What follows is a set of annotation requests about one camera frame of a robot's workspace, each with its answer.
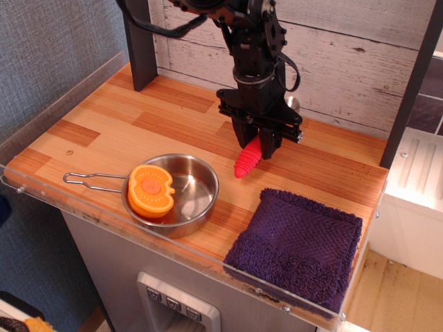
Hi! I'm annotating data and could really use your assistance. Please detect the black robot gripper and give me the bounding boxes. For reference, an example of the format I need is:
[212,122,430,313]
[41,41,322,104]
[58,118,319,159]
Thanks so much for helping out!
[217,74,302,160]

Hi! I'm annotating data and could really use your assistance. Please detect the red-handled metal spoon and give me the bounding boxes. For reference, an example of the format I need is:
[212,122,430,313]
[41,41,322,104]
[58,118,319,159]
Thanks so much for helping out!
[233,95,301,179]

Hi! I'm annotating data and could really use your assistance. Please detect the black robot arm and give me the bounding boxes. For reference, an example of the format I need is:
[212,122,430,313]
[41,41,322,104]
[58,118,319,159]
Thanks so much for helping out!
[173,1,302,159]

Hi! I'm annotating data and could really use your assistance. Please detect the clear acrylic counter guard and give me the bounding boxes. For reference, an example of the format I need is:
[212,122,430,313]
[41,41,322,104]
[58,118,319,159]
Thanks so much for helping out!
[1,53,387,331]

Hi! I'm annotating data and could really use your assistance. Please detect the small stainless steel pan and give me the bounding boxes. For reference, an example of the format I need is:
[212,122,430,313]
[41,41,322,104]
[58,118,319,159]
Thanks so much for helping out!
[63,154,219,238]

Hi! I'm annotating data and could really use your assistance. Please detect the folded purple towel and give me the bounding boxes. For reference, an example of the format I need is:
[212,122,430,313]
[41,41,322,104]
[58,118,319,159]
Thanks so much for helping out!
[224,188,363,313]

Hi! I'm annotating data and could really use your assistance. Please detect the orange toy fruit half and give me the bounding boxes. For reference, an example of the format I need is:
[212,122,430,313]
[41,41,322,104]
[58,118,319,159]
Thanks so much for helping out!
[127,164,175,219]

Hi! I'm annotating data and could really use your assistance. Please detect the white toy sink unit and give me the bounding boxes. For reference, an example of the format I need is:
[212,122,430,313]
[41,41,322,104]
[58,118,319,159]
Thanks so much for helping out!
[369,128,442,278]

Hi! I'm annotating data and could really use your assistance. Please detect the silver toy fridge cabinet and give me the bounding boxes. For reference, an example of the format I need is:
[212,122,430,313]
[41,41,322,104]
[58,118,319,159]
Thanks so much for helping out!
[62,212,316,331]

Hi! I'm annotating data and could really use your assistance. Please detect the yellow object bottom left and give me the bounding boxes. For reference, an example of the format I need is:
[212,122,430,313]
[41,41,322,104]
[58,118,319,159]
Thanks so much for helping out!
[24,317,55,332]

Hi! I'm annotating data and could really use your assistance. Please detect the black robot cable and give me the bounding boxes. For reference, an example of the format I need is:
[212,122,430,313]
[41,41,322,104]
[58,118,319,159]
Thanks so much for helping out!
[116,0,208,39]

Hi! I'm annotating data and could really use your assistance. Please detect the dark left shelf post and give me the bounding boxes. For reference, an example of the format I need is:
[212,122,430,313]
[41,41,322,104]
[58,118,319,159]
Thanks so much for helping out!
[124,0,158,91]

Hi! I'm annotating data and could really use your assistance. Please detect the dark shelf post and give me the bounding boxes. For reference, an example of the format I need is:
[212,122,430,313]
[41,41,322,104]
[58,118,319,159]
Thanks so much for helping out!
[379,0,442,169]
[124,0,158,91]

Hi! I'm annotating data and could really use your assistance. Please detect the dark right shelf post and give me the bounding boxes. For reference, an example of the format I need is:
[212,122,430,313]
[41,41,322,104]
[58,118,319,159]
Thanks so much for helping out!
[379,0,442,169]

